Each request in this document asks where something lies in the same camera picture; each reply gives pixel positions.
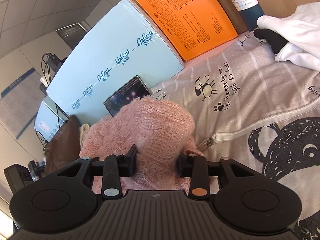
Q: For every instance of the black power adapter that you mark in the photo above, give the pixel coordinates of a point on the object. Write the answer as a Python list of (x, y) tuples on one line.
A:
[(53, 62)]

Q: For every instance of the brown bag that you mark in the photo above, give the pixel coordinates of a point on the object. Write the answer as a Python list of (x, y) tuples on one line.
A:
[(62, 145)]

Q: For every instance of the dark blue thermos bottle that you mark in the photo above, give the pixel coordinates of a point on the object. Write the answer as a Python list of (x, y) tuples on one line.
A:
[(247, 2)]

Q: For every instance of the white garment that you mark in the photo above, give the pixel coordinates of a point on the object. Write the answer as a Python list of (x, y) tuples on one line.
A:
[(297, 37)]

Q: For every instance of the black smartphone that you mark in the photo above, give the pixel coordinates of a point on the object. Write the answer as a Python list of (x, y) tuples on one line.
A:
[(126, 96)]

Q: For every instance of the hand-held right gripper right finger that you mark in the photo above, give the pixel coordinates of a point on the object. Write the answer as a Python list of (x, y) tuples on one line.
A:
[(184, 166)]

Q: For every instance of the pink knitted sweater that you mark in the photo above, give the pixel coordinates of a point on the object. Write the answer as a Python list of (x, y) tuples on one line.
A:
[(155, 125)]

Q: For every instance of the ceiling vent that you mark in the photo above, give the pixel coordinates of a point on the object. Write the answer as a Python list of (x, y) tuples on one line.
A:
[(71, 33)]

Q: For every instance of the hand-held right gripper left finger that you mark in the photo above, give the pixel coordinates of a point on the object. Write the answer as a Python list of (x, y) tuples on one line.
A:
[(128, 165)]

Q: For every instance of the cream knitted item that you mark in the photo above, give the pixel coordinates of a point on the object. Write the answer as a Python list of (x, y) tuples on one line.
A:
[(84, 132)]

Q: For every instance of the light blue printed box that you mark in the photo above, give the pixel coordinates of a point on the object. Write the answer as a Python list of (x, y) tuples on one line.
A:
[(110, 52), (48, 122)]

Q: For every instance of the grey printed zipper cloth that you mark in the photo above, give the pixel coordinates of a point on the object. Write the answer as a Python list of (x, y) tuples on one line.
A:
[(250, 100)]

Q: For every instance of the orange printed box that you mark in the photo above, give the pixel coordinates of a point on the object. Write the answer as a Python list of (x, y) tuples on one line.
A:
[(185, 17)]

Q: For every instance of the black garment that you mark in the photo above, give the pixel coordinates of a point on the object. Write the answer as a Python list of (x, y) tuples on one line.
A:
[(271, 38)]

